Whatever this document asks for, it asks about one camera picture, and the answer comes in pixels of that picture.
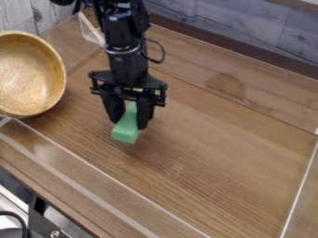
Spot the clear acrylic back wall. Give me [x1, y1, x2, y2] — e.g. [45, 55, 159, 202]
[41, 15, 318, 143]

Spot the wooden bowl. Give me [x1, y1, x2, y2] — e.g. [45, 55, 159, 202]
[0, 31, 67, 118]

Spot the clear acrylic front wall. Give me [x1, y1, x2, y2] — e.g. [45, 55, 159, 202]
[0, 116, 211, 238]

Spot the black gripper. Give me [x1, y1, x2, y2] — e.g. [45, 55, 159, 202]
[88, 48, 168, 130]

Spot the black table leg bracket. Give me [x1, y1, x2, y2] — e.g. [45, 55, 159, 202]
[28, 196, 71, 238]

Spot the clear acrylic wall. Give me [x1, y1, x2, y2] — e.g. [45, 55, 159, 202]
[41, 15, 318, 143]
[0, 116, 211, 238]

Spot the green rectangular stick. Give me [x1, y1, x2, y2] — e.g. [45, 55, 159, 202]
[111, 102, 140, 144]

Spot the black cable on floor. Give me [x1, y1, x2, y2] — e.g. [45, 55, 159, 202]
[0, 209, 29, 238]

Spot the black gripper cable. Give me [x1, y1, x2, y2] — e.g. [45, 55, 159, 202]
[140, 36, 167, 65]

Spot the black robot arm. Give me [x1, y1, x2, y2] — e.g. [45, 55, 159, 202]
[88, 0, 168, 130]

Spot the clear acrylic corner bracket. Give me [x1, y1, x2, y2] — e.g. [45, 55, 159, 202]
[79, 12, 105, 47]

